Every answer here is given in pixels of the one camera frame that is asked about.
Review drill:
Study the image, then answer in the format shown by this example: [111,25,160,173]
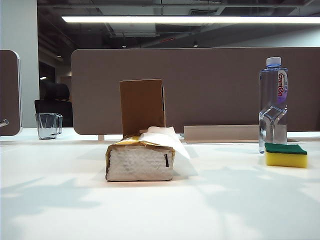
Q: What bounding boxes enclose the brown cardboard box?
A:
[119,78,167,137]

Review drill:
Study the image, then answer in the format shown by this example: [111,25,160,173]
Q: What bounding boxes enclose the white tissue sheet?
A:
[138,126,200,177]

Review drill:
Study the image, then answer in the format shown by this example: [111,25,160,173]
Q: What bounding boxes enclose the yellow tissue pack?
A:
[104,134,175,182]

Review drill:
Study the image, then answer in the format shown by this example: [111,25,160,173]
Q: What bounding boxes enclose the long ceiling light strip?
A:
[61,15,320,25]

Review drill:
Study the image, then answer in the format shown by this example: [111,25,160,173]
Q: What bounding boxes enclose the small brown desk partition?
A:
[0,49,23,137]

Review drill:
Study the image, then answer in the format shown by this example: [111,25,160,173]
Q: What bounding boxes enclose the clear glass mug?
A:
[35,112,63,140]

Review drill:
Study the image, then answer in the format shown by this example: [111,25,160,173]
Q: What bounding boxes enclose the yellow green scouring sponge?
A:
[264,142,308,169]

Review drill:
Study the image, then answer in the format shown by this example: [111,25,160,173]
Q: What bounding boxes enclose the beige cable tray flap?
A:
[183,124,261,144]

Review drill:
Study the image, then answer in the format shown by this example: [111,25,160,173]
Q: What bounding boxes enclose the large brown desk partition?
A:
[70,46,320,136]

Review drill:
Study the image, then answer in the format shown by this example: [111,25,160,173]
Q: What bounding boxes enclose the black office chair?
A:
[34,80,73,128]

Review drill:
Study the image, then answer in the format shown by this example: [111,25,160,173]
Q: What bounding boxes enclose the clear plastic water bottle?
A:
[258,56,288,155]

